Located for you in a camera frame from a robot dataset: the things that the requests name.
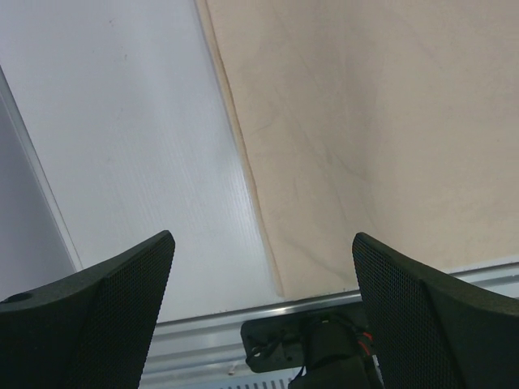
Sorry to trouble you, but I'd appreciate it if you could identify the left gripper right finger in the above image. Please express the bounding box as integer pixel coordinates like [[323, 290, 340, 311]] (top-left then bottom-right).
[[352, 233, 518, 388]]

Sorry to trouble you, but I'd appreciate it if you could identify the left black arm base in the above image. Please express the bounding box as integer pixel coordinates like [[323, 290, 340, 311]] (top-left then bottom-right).
[[240, 302, 384, 389]]

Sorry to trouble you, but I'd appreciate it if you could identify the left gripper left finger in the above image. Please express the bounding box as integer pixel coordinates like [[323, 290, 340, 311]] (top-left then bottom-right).
[[1, 231, 175, 388]]

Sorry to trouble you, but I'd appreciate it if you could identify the aluminium mounting rail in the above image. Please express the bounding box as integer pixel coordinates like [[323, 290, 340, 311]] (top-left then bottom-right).
[[137, 259, 519, 382]]

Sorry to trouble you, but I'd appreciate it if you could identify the beige cloth mat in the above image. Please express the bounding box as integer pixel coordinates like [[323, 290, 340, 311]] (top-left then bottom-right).
[[197, 1, 518, 299]]

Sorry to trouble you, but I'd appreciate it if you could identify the slotted cable duct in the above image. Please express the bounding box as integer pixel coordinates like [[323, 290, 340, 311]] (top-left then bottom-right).
[[212, 374, 293, 389]]

